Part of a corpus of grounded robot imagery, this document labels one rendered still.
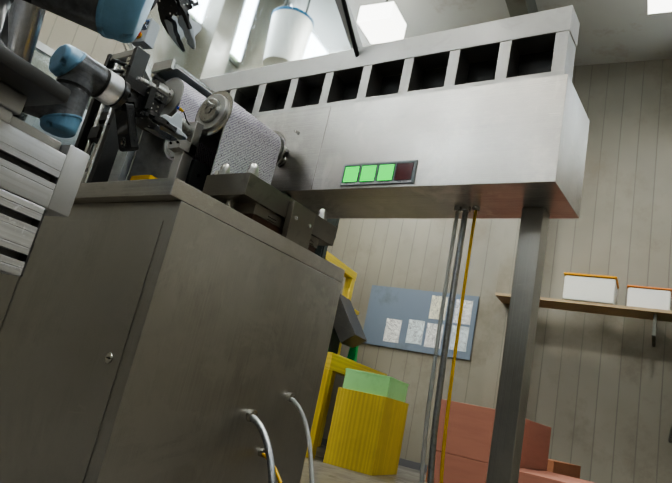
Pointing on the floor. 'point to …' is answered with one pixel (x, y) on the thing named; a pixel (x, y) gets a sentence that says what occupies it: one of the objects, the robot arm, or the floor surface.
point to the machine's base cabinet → (157, 350)
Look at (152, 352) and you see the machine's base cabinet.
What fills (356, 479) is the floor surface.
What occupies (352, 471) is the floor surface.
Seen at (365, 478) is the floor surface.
